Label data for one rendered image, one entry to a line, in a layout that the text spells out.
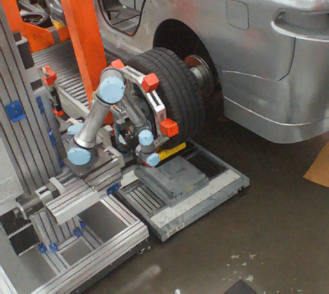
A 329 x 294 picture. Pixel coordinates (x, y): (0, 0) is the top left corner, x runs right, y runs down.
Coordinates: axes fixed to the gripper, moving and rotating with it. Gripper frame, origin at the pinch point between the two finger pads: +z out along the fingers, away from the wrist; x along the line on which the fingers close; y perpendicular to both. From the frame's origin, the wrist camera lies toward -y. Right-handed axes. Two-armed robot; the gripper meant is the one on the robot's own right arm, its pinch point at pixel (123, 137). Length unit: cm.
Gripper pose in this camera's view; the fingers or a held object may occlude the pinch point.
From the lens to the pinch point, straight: 261.4
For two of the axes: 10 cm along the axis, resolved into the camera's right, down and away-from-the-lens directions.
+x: -8.1, 4.1, -4.2
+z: -5.8, -3.9, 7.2
